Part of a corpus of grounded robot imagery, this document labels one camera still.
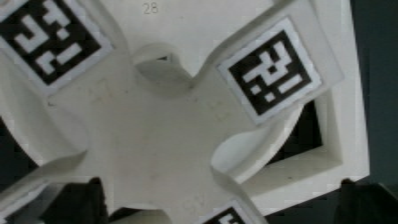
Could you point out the white cross-shaped table base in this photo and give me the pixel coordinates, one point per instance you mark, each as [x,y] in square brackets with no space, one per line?
[67,73]

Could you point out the white cylindrical table leg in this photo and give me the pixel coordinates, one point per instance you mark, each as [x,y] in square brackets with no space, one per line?
[159,65]

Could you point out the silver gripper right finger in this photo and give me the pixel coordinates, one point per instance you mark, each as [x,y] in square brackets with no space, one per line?
[369,204]

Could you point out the white round table top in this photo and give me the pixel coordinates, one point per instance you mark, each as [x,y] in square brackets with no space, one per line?
[344,140]

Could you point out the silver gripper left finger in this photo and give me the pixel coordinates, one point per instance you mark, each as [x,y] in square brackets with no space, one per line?
[70,205]

